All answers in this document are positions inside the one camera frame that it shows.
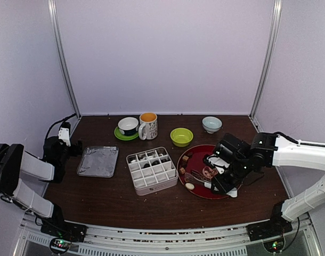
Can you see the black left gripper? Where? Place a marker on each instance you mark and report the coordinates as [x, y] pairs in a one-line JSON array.
[[75, 152]]

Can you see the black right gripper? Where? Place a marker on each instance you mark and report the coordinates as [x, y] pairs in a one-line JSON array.
[[223, 186]]

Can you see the white metal tongs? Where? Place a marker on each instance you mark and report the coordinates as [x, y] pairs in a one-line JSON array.
[[208, 174]]

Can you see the white oval chocolate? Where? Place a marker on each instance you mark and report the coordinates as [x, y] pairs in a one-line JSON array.
[[189, 186]]

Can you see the bunny print tin lid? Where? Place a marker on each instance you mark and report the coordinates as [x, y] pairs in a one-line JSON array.
[[98, 161]]

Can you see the silver divided tin box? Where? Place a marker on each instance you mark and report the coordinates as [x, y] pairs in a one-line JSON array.
[[152, 170]]

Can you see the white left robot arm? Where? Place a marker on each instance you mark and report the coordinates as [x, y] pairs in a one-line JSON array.
[[16, 161]]

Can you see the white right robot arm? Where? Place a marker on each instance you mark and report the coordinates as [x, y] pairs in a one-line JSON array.
[[294, 157]]

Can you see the red round tray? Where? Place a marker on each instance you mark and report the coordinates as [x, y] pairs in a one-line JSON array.
[[195, 165]]

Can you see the tan caramel cube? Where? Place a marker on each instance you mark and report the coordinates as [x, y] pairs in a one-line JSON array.
[[185, 158]]

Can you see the pale blue ceramic bowl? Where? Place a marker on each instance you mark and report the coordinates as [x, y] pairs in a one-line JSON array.
[[211, 124]]

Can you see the lime green bowl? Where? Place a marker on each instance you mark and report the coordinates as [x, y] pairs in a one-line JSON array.
[[181, 137]]

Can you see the dark white-lined cup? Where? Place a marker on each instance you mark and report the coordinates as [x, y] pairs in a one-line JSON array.
[[128, 126]]

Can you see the white patterned mug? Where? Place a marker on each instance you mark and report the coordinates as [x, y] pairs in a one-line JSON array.
[[148, 129]]

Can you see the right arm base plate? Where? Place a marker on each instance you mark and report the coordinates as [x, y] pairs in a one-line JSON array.
[[268, 229]]

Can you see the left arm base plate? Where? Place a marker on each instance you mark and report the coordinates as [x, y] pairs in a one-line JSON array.
[[68, 231]]

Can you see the aluminium front rail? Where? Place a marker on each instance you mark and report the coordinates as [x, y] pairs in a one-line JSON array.
[[225, 240]]

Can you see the left aluminium frame post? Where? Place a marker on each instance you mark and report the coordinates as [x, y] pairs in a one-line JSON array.
[[62, 59]]

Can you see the aluminium frame post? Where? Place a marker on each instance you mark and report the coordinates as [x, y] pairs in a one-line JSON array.
[[273, 35], [62, 59]]

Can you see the right aluminium frame post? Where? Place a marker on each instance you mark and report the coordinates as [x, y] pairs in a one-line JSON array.
[[273, 35]]

